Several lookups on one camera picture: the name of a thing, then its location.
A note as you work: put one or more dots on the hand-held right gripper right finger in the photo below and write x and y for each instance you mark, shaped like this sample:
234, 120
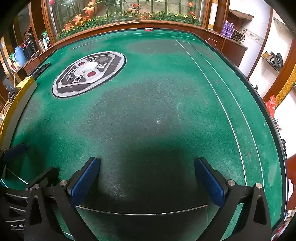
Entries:
210, 183

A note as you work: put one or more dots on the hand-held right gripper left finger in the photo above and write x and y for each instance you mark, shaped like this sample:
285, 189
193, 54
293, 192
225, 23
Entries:
85, 183

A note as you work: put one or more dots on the red plastic bag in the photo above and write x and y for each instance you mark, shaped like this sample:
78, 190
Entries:
270, 104

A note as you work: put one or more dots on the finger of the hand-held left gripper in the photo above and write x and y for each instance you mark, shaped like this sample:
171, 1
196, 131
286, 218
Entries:
15, 150
45, 176

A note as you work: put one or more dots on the black phone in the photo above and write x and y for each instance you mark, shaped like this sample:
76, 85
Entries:
40, 69

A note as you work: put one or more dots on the blue kettle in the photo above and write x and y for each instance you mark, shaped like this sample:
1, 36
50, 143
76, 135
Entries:
19, 56

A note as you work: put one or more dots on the steel cup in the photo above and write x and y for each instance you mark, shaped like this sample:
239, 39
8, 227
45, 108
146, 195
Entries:
41, 45

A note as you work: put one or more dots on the black thermos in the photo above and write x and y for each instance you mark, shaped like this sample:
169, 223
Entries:
30, 47

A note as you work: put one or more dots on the black bag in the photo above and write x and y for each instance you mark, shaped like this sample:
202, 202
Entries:
277, 60

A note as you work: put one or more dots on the artificial flower display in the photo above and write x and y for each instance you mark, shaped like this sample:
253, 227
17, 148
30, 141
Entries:
138, 16

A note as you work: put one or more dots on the small red white item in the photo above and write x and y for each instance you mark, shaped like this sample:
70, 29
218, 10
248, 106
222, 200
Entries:
148, 29

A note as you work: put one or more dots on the round table centre control panel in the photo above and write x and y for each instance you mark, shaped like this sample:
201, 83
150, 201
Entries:
69, 83

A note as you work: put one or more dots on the yellow storage box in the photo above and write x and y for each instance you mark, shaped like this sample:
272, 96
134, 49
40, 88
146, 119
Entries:
13, 109

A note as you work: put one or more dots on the white rolled poster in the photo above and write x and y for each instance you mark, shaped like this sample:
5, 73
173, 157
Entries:
215, 16

